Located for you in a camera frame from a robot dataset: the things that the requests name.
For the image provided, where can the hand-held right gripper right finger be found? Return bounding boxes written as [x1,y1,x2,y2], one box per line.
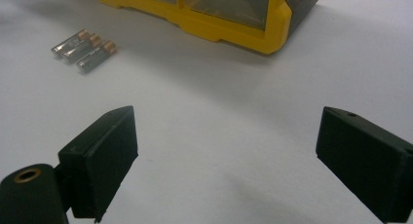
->
[315,106,413,224]

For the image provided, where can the yellow black drawer organizer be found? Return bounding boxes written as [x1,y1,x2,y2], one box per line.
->
[77,0,327,56]

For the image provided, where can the black copper AA battery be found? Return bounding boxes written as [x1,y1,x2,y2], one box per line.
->
[61,33,103,63]
[76,40,118,73]
[51,28,91,57]

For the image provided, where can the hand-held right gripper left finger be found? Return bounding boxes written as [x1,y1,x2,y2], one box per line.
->
[57,105,139,223]

